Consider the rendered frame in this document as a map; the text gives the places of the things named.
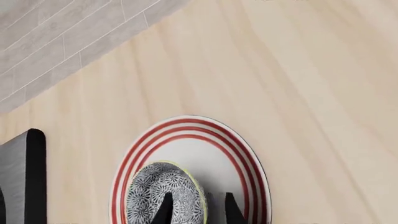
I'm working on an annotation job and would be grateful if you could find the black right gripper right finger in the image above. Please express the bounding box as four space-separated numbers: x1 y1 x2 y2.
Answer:
224 192 249 224

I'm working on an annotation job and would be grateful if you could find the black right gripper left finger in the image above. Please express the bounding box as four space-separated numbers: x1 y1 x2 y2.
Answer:
149 192 175 224

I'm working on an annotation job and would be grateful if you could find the black patterned bowl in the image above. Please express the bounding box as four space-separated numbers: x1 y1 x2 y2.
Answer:
125 160 208 224

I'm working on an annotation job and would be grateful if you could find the white plate with red rings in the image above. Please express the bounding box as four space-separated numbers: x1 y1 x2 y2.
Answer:
111 114 272 224

